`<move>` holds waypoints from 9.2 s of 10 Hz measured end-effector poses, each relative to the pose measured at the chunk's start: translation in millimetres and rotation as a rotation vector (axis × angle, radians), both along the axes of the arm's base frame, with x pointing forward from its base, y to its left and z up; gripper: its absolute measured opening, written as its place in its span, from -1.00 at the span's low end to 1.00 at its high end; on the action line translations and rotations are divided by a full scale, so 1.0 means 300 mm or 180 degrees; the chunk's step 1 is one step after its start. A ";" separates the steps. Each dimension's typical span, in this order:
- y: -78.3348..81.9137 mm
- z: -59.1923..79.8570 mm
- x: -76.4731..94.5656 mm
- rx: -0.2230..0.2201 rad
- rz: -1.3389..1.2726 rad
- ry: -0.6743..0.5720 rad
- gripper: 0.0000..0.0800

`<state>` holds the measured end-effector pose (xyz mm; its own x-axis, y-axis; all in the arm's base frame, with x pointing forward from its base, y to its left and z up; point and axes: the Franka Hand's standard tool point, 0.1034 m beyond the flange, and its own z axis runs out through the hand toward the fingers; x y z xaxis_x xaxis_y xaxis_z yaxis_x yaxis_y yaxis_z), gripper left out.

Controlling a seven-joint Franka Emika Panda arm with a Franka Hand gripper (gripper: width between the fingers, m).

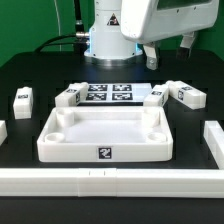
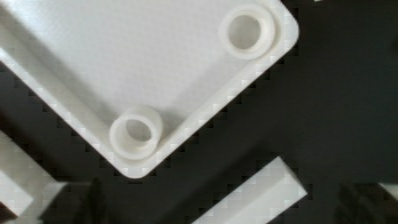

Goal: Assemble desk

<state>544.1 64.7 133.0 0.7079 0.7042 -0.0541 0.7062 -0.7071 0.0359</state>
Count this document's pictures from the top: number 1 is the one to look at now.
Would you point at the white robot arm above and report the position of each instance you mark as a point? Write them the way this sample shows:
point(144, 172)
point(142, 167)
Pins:
point(107, 45)

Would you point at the white right fence bar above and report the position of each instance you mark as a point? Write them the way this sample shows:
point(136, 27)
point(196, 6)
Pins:
point(214, 137)

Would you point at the white front fence bar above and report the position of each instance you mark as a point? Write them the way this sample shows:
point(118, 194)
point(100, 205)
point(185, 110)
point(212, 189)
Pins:
point(112, 182)

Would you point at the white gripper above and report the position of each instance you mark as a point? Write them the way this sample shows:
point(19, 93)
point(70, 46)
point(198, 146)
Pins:
point(143, 22)

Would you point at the white desk top tray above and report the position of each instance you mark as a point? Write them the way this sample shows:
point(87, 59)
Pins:
point(106, 134)

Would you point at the white marker base plate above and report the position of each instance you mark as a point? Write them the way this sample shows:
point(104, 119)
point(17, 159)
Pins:
point(119, 92)

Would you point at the white left fence block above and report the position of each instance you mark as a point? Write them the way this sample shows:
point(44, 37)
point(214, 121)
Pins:
point(3, 131)

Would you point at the white fence bar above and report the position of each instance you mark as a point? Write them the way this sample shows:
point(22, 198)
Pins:
point(214, 137)
point(112, 182)

